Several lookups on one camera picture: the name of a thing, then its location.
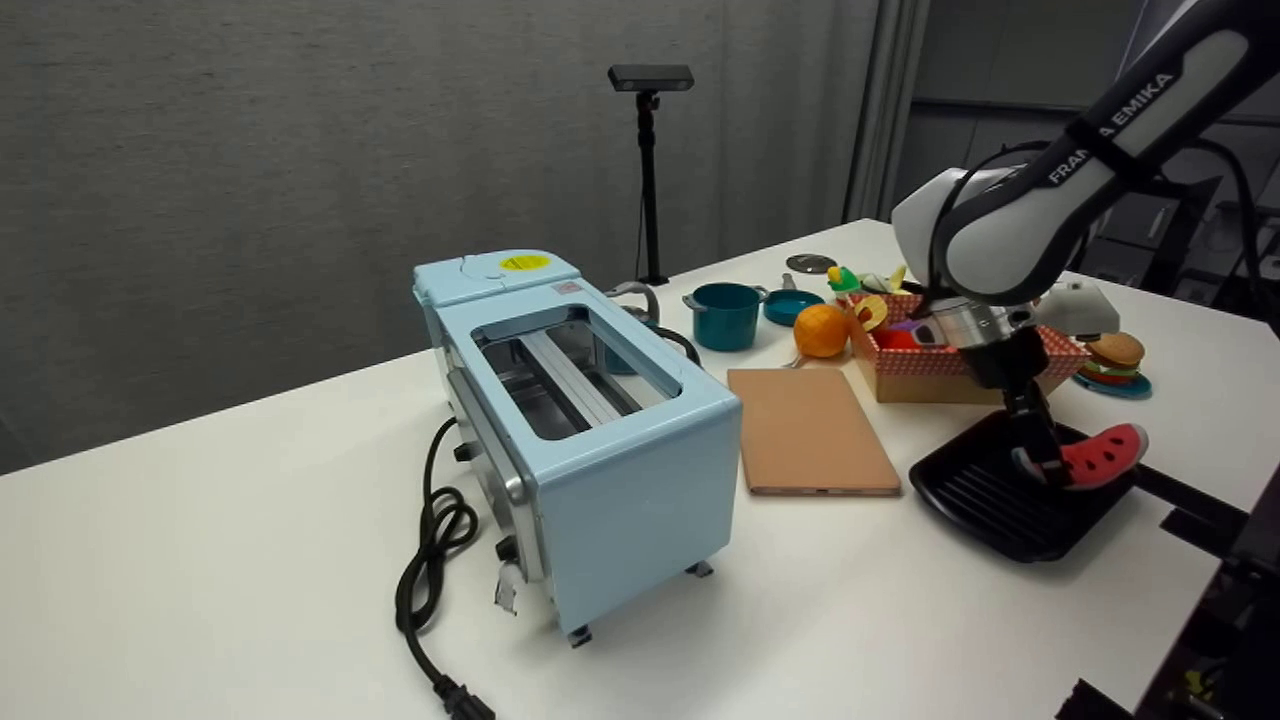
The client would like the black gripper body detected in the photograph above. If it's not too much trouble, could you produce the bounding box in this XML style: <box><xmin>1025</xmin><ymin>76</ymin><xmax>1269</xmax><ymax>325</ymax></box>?
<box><xmin>918</xmin><ymin>291</ymin><xmax>1058</xmax><ymax>398</ymax></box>

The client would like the red watermelon slice toy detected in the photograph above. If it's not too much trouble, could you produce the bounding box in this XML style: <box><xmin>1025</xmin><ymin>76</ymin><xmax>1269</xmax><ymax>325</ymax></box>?
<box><xmin>1058</xmin><ymin>422</ymin><xmax>1151</xmax><ymax>495</ymax></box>

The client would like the black ridged tray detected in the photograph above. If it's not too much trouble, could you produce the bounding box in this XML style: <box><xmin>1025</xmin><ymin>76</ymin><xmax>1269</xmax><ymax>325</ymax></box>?
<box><xmin>908</xmin><ymin>410</ymin><xmax>1150</xmax><ymax>570</ymax></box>

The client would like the brown checkered box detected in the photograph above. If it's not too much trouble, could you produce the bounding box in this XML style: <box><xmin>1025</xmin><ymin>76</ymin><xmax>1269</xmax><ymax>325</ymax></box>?
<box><xmin>843</xmin><ymin>291</ymin><xmax>1093</xmax><ymax>410</ymax></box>

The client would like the small teal plate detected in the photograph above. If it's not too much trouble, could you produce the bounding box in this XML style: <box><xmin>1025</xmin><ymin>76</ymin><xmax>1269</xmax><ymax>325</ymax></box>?
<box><xmin>1072</xmin><ymin>363</ymin><xmax>1158</xmax><ymax>403</ymax></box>

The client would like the toy burger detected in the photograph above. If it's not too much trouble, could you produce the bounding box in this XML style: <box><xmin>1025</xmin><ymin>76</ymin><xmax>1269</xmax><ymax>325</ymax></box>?
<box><xmin>1084</xmin><ymin>327</ymin><xmax>1150</xmax><ymax>394</ymax></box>

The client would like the green yellow toy vegetable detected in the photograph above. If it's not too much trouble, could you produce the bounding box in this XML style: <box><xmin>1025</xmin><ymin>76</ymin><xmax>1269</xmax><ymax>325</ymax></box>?
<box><xmin>826</xmin><ymin>261</ymin><xmax>913</xmax><ymax>299</ymax></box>

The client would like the orange toy fruit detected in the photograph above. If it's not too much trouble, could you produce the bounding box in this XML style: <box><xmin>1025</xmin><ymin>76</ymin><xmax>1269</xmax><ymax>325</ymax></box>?
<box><xmin>793</xmin><ymin>299</ymin><xmax>858</xmax><ymax>363</ymax></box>

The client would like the brown cutting board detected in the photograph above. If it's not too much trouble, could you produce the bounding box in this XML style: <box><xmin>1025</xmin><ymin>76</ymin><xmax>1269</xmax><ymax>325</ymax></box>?
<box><xmin>723</xmin><ymin>363</ymin><xmax>908</xmax><ymax>506</ymax></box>

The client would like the teal toy lid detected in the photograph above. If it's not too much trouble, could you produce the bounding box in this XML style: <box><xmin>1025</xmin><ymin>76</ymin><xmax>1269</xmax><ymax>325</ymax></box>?
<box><xmin>761</xmin><ymin>271</ymin><xmax>828</xmax><ymax>333</ymax></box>

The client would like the black chair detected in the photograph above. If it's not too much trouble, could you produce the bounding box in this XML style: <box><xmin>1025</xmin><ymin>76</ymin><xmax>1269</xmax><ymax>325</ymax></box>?
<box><xmin>1134</xmin><ymin>172</ymin><xmax>1223</xmax><ymax>295</ymax></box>

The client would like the teal toy pot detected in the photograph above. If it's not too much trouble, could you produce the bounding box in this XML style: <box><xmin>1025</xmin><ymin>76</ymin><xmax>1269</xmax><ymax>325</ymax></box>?
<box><xmin>679</xmin><ymin>282</ymin><xmax>773</xmax><ymax>357</ymax></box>

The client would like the black stand with pole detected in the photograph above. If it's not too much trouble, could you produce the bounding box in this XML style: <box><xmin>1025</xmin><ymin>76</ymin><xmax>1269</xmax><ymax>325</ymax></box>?
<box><xmin>605</xmin><ymin>60</ymin><xmax>696</xmax><ymax>289</ymax></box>

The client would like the light blue toaster oven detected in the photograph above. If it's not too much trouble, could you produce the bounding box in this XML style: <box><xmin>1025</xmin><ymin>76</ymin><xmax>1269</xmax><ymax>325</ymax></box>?
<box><xmin>407</xmin><ymin>244</ymin><xmax>746</xmax><ymax>654</ymax></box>

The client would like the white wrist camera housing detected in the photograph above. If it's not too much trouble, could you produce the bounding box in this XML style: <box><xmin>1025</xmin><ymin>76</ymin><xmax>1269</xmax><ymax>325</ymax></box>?
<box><xmin>1034</xmin><ymin>278</ymin><xmax>1125</xmax><ymax>342</ymax></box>

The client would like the black power cable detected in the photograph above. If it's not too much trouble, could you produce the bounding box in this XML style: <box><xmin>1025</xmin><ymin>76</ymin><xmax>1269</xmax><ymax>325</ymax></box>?
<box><xmin>391</xmin><ymin>417</ymin><xmax>499</xmax><ymax>720</ymax></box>

